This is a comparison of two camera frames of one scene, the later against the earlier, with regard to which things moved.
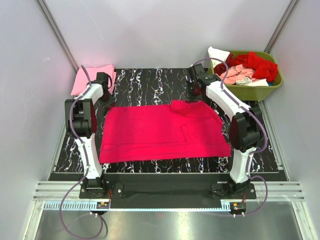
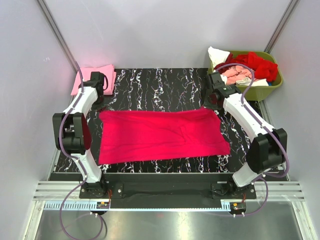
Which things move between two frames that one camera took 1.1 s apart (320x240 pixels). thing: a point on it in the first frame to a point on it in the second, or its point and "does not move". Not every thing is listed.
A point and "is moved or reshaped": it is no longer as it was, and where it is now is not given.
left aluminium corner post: [59, 35] does not move
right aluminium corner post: [281, 25] does not move
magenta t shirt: [183, 129] is moved or reshaped
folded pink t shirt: [81, 80] does not move
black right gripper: [190, 98] to [209, 105]
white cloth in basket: [221, 55] does not move
